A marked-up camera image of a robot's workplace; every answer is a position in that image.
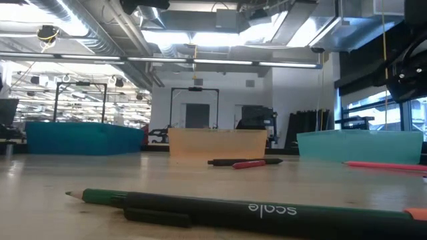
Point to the black pen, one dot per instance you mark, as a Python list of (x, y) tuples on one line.
[(223, 162)]

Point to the red crayon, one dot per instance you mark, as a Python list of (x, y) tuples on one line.
[(248, 164)]

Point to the green pencil orange eraser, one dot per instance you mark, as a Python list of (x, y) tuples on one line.
[(100, 197)]

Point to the neon pink pencil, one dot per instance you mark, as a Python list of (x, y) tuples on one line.
[(383, 165)]

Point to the black background robot arm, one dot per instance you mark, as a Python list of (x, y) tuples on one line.
[(159, 133)]

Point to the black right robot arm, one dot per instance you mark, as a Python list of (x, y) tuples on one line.
[(410, 83)]

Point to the long linear ceiling light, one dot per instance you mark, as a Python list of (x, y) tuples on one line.
[(156, 59)]

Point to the dark teal plastic bin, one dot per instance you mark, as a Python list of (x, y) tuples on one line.
[(83, 138)]

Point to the orange translucent plastic bin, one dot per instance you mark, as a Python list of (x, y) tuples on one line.
[(217, 143)]

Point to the black equipment rack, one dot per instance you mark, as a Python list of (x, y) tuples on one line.
[(257, 115)]

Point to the black monitor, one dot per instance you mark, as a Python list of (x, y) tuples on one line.
[(7, 111)]

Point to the black desk equipment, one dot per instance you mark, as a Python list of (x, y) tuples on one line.
[(10, 136)]

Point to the black curtain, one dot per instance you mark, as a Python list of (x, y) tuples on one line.
[(303, 128)]

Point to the black shelf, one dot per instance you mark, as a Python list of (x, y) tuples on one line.
[(355, 120)]

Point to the light teal plastic bin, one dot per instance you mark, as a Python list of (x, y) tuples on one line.
[(360, 146)]

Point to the silver spiral ventilation duct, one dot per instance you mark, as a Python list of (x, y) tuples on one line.
[(100, 36)]

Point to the grey wall vent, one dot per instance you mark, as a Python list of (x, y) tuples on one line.
[(198, 82), (250, 83)]

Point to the black metal station frame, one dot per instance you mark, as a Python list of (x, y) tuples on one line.
[(171, 106), (55, 100)]

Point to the silver rectangular ventilation duct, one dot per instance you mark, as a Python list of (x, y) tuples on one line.
[(320, 23)]

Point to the ceiling security camera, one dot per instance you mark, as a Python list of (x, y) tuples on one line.
[(317, 50)]

